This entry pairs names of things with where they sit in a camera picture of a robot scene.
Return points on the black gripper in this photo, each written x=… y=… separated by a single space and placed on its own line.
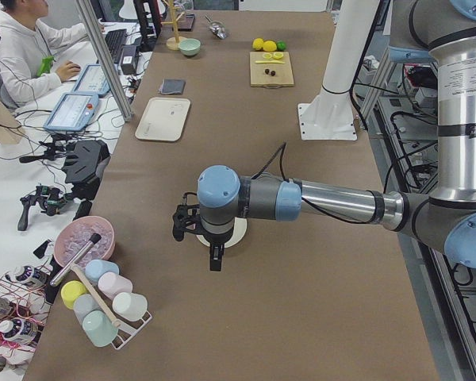
x=215 y=240

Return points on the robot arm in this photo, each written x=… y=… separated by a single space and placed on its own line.
x=429 y=188

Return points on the cream rabbit tray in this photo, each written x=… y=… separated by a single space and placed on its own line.
x=163 y=119

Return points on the cream round plate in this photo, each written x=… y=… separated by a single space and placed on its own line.
x=240 y=228

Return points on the white cup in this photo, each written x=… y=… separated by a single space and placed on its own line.
x=131 y=306

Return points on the pink cup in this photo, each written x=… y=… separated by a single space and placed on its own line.
x=112 y=284

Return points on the white cup rack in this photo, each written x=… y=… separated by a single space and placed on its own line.
x=127 y=330

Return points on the blue cup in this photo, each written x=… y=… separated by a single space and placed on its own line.
x=95 y=269

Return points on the mint cup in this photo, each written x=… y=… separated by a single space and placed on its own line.
x=99 y=328

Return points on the metal muddler black tip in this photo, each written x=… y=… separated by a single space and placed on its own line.
x=57 y=279

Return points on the grey cup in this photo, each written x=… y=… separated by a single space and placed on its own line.
x=84 y=305

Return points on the pink bowl with ice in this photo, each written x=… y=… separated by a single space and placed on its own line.
x=78 y=233

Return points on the yellow cup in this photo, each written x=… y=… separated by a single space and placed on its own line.
x=71 y=291

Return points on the grey folded cloth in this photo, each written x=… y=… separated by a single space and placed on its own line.
x=172 y=86

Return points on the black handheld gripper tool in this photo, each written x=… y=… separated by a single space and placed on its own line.
x=51 y=200

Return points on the wooden cutting board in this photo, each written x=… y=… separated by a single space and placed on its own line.
x=258 y=78

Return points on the yellow plastic knife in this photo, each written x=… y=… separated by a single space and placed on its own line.
x=269 y=62

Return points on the blue teach pendant near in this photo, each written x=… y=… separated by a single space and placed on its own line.
x=72 y=112

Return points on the blue teach pendant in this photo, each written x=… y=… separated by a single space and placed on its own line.
x=72 y=112
x=92 y=79

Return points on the mint green bowl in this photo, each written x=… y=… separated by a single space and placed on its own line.
x=189 y=47

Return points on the blue teach pendant far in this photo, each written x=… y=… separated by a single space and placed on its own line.
x=92 y=79

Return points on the wooden cup tree stand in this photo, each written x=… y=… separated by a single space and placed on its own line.
x=176 y=13

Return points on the yellow lemon middle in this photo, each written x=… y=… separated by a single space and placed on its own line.
x=269 y=46

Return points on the yellow lemon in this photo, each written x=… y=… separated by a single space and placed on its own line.
x=257 y=44
x=269 y=46

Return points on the yellow lemon outer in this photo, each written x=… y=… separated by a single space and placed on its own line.
x=257 y=44

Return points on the green lime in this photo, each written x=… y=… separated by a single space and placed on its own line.
x=281 y=46

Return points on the metal scoop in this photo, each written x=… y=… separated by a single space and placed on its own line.
x=217 y=28

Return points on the black keyboard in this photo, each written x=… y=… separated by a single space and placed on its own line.
x=115 y=41

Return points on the person in white hoodie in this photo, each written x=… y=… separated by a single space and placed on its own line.
x=26 y=43

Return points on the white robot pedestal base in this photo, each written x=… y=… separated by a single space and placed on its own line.
x=330 y=115

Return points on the aluminium frame post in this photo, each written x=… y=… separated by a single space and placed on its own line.
x=101 y=50

